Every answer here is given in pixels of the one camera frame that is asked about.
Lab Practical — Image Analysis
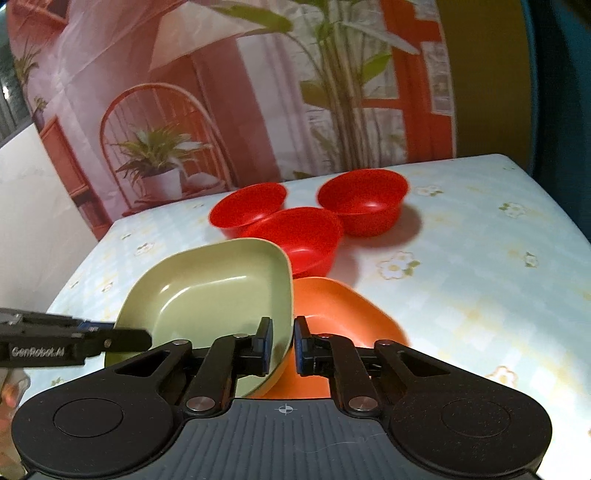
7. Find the orange square plate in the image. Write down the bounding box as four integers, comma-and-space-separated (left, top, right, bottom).
252, 276, 409, 400

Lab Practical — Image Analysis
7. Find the dark teal cloth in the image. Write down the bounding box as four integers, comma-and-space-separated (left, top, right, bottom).
522, 0, 591, 227

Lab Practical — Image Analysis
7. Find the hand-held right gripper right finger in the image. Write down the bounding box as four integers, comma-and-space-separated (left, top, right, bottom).
294, 316, 465, 418

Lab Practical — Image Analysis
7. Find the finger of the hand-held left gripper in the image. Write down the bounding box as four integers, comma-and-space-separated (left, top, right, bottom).
76, 320, 153, 359

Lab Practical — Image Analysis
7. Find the green square plate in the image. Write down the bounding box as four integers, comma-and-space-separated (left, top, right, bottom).
104, 239, 295, 400

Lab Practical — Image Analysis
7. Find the floral checked tablecloth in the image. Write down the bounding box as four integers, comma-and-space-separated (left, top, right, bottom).
46, 154, 591, 480

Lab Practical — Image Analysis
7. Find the person's left hand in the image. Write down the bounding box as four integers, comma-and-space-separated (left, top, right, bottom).
0, 369, 31, 418

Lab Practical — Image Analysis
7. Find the red plastic bowl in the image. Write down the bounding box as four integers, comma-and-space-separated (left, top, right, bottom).
318, 169, 409, 237
240, 207, 343, 277
209, 182, 288, 241

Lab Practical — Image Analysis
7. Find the printed backdrop cloth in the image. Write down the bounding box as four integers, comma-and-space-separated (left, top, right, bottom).
7, 0, 458, 241

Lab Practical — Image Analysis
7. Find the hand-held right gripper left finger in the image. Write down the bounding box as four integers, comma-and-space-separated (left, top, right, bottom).
105, 316, 274, 416

